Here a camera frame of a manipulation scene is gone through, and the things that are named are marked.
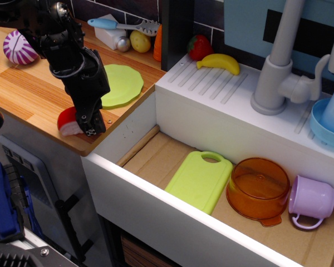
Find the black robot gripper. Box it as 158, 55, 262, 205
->
50, 48, 110, 136

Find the red and white toy sushi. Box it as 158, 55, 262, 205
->
57, 106, 83, 136

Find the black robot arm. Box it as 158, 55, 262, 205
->
0, 1, 110, 136

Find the light green toy plate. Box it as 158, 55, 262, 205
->
101, 64, 144, 110

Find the silver metal ball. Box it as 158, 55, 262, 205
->
116, 36, 131, 52

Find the white toy milk carton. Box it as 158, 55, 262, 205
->
94, 14, 127, 50

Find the yellow toy potato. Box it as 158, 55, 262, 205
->
130, 31, 151, 53

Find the orange toy carrot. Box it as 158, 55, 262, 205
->
153, 25, 162, 62

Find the purple white striped toy onion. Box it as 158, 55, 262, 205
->
3, 30, 38, 65

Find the white toy sink unit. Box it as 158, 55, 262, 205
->
81, 54, 334, 267

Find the green toy cutting board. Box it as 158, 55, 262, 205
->
165, 151, 233, 215

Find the red toy strawberry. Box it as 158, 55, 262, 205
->
187, 34, 214, 61

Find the blue clamp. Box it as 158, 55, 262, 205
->
0, 163, 35, 243

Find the yellow toy banana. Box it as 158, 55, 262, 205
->
196, 53, 240, 75

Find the orange transparent toy pot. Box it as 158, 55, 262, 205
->
226, 157, 290, 227

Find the light blue panel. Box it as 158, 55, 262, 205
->
223, 1, 334, 77

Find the grey toy faucet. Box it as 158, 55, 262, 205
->
250, 1, 330, 115

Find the blue toy bowl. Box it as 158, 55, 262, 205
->
310, 98, 334, 147

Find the lilac toy mug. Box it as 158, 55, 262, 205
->
288, 175, 334, 230

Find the black oven door handle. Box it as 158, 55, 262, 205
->
55, 195, 94, 262

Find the grey pasta spoon blue handle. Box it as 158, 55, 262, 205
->
87, 18, 160, 37

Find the black vertical post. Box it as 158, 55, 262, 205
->
161, 0, 195, 71

